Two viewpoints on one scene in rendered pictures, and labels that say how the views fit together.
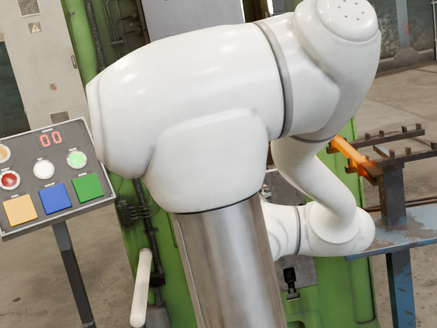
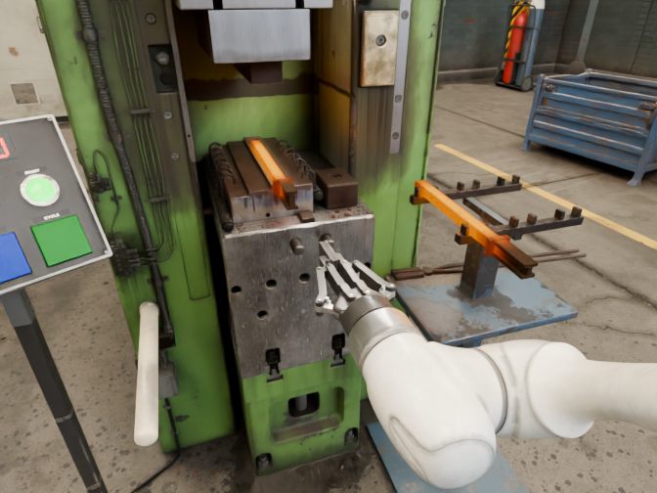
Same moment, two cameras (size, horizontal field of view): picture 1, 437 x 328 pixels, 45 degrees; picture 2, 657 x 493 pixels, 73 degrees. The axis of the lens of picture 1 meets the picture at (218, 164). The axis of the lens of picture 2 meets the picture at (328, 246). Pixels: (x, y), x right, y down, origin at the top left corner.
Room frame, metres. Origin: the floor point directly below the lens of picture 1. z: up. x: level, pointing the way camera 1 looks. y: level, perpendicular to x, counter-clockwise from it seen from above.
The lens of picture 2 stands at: (0.71, 0.15, 1.39)
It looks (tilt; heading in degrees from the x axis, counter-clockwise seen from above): 30 degrees down; 343
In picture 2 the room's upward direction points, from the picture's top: straight up
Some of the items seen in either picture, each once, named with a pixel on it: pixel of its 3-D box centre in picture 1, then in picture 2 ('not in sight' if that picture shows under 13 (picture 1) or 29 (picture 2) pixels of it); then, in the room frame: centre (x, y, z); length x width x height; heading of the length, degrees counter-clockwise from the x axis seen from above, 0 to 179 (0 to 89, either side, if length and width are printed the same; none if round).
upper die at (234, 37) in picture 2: not in sight; (244, 28); (1.89, -0.01, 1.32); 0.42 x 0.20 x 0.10; 1
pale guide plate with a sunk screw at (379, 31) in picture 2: not in sight; (378, 49); (1.82, -0.33, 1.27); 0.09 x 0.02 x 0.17; 91
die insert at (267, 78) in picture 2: not in sight; (254, 61); (1.93, -0.04, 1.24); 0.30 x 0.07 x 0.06; 1
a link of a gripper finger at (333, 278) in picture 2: not in sight; (339, 287); (1.24, -0.04, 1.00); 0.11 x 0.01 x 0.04; 2
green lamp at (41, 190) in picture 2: (77, 159); (40, 190); (1.56, 0.42, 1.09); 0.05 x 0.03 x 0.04; 91
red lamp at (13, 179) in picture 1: (9, 179); not in sight; (1.47, 0.60, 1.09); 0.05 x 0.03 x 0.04; 91
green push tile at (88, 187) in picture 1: (88, 188); (62, 240); (1.52, 0.40, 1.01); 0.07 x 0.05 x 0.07; 116
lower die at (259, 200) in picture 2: not in sight; (256, 172); (1.89, -0.01, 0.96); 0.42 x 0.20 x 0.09; 1
